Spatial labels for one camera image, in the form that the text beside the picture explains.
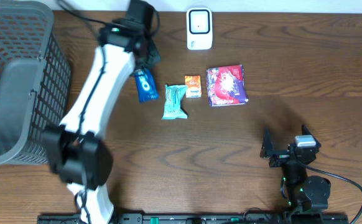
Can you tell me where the small orange tissue pack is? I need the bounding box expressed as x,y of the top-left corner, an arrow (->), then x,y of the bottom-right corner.
185,75 -> 202,98

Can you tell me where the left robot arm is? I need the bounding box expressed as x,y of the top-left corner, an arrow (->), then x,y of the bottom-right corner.
37,1 -> 160,223

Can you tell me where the grey plastic mesh basket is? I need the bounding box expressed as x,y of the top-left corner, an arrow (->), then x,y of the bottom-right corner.
0,1 -> 72,165

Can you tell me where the blue Oreo cookie pack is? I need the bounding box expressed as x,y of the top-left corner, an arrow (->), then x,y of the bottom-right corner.
134,68 -> 159,103

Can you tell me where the teal wet wipes pack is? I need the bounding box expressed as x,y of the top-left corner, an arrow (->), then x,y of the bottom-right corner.
162,85 -> 188,119

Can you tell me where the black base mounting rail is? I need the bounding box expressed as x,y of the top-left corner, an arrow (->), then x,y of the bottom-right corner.
37,212 -> 350,224

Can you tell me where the white barcode scanner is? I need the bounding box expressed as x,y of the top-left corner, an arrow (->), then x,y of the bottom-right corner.
186,7 -> 213,50

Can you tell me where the red purple snack packet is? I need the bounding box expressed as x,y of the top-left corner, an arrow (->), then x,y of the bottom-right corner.
206,65 -> 249,107

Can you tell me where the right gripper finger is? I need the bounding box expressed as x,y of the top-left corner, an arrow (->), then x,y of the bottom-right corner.
259,129 -> 274,157
301,124 -> 322,148

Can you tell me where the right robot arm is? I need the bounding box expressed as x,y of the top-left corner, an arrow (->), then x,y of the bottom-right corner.
260,125 -> 331,224

